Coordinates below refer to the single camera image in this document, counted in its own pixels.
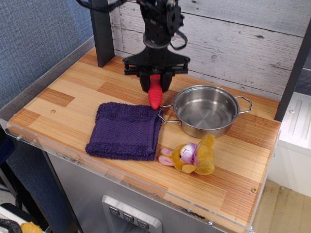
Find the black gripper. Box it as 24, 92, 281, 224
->
122, 46, 190, 93

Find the red handled metal spoon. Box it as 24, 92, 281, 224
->
148, 74, 163, 110

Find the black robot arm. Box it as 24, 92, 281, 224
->
78, 0, 190, 92

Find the purple folded cloth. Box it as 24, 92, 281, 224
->
86, 102, 162, 161

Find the stainless steel pot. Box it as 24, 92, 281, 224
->
158, 84, 253, 139

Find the yellow plush bunny toy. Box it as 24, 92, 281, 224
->
158, 134, 215, 175

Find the silver dispenser panel with buttons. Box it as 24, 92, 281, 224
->
102, 195, 162, 233

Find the clear acrylic edge guard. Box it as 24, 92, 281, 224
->
0, 39, 280, 233

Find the white appliance at right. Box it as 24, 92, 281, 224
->
268, 92, 311, 196

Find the yellow black object bottom left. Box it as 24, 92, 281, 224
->
0, 218, 44, 233

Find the dark grey left post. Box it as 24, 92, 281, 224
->
90, 10, 115, 67

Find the dark grey post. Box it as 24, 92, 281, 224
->
274, 21, 311, 122
90, 10, 115, 67

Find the dark grey right post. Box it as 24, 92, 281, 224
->
274, 21, 311, 122

